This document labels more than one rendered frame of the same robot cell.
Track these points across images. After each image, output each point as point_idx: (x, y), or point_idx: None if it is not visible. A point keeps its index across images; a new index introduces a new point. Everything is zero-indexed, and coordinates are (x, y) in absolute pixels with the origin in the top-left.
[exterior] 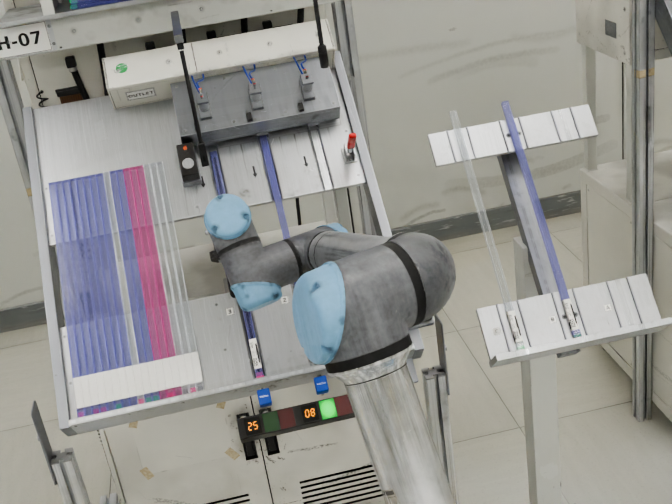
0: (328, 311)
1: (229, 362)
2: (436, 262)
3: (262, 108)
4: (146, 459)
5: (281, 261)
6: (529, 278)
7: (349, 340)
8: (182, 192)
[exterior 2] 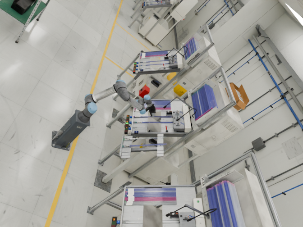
0: (118, 79)
1: (137, 114)
2: (121, 90)
3: (175, 119)
4: None
5: (140, 102)
6: None
7: (116, 83)
8: (165, 113)
